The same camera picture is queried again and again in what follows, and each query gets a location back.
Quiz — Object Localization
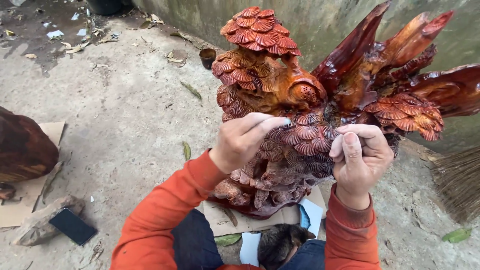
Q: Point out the long narrow dry leaf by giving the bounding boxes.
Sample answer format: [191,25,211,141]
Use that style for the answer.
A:
[180,80,203,107]

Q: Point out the small dark brown cup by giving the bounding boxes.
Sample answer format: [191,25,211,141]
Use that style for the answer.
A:
[199,48,217,70]

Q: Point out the white paper with blue mesh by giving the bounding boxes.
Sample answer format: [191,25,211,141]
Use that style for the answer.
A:
[298,198,324,239]

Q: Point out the scattered litter and dry leaves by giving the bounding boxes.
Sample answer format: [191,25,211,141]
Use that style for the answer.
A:
[0,0,205,64]

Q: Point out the grey rough stone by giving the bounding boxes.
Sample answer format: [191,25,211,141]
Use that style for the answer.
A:
[11,195,85,247]

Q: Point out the large flat cardboard sheet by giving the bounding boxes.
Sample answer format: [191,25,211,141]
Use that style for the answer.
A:
[0,121,66,229]

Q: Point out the person's right hand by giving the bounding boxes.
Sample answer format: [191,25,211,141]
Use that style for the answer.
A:
[329,124,395,211]

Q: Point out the plain white paper sheet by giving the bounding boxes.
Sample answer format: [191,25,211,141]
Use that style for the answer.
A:
[239,232,262,267]

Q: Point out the person's blue trousers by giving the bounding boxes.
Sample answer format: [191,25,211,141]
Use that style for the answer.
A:
[171,208,326,270]

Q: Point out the long brown dry leaf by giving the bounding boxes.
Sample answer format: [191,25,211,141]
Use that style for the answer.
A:
[41,161,65,205]

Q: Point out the large red carved wood sculpture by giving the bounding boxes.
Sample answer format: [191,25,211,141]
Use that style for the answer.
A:
[208,0,480,220]

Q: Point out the straw broom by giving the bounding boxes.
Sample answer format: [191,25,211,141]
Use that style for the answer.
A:
[428,145,480,224]

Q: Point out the bright green leaf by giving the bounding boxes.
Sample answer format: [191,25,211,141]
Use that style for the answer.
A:
[442,228,473,244]

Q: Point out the black smartphone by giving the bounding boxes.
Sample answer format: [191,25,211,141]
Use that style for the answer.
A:
[49,208,98,247]

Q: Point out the person's left hand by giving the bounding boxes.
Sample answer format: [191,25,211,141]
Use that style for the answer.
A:
[209,112,292,175]

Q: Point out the grey brown cat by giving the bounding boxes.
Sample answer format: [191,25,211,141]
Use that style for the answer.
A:
[257,223,317,270]

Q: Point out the creased cardboard under sculpture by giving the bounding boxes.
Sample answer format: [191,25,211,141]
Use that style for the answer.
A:
[195,185,328,237]

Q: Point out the dark brown wood sculpture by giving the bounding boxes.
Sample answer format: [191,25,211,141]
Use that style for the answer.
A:
[0,106,60,201]

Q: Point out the dark green leaf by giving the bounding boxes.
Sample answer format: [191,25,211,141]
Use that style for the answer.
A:
[214,233,243,247]

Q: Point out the black plant pot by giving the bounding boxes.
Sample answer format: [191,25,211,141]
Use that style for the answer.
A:
[86,0,123,16]

